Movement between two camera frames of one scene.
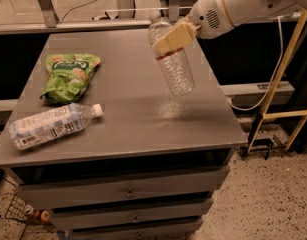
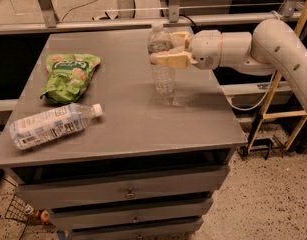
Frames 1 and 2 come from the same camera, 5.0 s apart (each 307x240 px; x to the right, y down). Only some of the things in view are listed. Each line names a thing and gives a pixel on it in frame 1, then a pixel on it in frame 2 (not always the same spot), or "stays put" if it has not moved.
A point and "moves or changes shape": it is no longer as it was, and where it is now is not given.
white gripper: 208,14 -> 205,48
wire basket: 19,210 stays put
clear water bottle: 176,64 moves or changes shape
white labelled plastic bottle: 52,125 stays put
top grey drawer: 77,191 stays put
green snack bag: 69,75 stays put
